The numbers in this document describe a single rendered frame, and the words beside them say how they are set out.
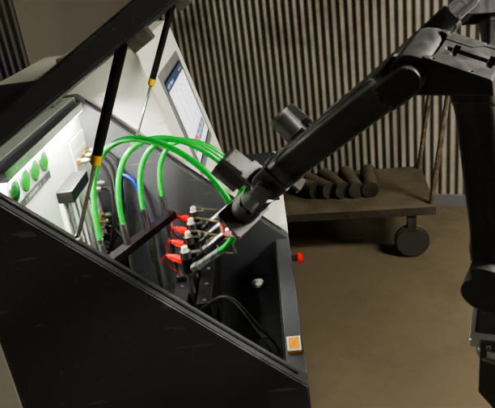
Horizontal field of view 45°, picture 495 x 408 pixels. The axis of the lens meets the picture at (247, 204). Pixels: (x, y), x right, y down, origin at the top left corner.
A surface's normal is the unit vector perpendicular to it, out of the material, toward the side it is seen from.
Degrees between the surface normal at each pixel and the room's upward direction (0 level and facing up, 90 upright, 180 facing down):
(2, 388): 90
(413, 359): 0
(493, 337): 0
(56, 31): 90
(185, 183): 90
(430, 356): 0
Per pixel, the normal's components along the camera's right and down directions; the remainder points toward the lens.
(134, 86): 0.00, 0.40
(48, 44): 0.92, 0.05
